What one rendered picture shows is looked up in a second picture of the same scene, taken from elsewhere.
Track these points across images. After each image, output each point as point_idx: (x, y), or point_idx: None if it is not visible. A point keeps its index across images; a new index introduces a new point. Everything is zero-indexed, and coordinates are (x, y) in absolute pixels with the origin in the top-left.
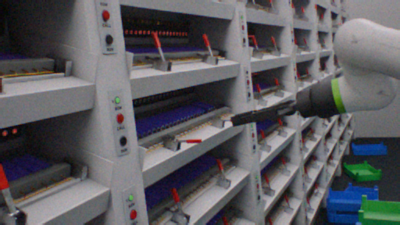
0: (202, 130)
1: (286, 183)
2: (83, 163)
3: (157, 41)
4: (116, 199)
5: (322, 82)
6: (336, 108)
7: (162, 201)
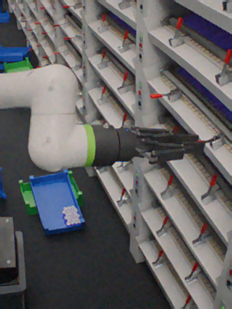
0: (206, 128)
1: None
2: None
3: (177, 24)
4: (136, 76)
5: (101, 125)
6: None
7: None
